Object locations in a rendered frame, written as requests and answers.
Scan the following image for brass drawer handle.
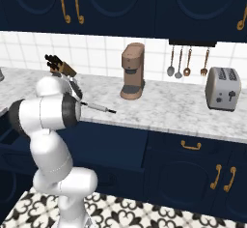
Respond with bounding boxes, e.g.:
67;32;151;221
179;140;203;152

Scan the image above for navy open drawer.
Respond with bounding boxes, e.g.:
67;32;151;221
0;110;150;174

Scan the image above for grey two-slot toaster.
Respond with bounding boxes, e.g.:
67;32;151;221
205;66;242;112

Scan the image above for black utensil rail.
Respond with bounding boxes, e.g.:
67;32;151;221
168;39;218;48

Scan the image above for navy base cupboard door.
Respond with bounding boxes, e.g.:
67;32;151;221
0;144;39;214
84;166;147;202
143;154;228;215
209;144;247;225

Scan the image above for wooden knife block black knives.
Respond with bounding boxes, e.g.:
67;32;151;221
44;53;78;78

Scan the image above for hanging brown fork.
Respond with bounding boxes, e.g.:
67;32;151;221
199;47;211;77

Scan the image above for hanging grey ladle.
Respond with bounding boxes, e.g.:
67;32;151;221
174;45;184;80

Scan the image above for brass base cupboard handle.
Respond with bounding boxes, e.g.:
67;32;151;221
209;163;223;190
223;166;237;193

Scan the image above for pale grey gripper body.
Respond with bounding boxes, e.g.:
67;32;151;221
66;75;84;102

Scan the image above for grey rolling pin black handles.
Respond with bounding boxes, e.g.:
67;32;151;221
79;100;118;114

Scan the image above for navy wall cupboard door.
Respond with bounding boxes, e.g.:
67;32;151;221
71;0;159;39
155;0;247;44
0;0;74;33

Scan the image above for brown coffee machine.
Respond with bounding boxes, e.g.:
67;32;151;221
119;42;146;101

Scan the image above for navy closed drawer front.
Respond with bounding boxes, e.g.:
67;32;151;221
147;130;233;164

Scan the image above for brass wall cupboard handle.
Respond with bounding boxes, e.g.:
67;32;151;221
236;11;247;31
73;0;86;25
59;0;72;24

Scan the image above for hanging brown slotted spoon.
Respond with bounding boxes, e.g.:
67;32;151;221
182;46;193;78

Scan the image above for hanging grey spoon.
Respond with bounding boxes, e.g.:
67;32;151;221
166;45;177;77

